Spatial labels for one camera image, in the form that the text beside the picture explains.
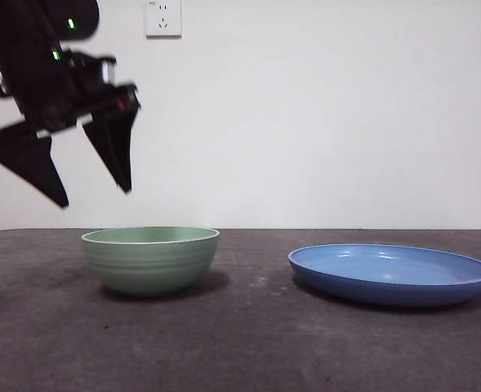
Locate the blue round plate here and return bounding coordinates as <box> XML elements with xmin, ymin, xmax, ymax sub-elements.
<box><xmin>287</xmin><ymin>243</ymin><xmax>481</xmax><ymax>308</ymax></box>

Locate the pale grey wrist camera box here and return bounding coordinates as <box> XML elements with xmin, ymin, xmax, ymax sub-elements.
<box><xmin>99</xmin><ymin>56</ymin><xmax>118</xmax><ymax>85</ymax></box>

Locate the green ribbed ceramic bowl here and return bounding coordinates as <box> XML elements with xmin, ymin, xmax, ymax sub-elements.
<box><xmin>80</xmin><ymin>226</ymin><xmax>220</xmax><ymax>297</ymax></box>

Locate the white wall power socket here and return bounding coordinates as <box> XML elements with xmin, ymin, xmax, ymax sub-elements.
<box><xmin>145</xmin><ymin>0</ymin><xmax>183</xmax><ymax>41</ymax></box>

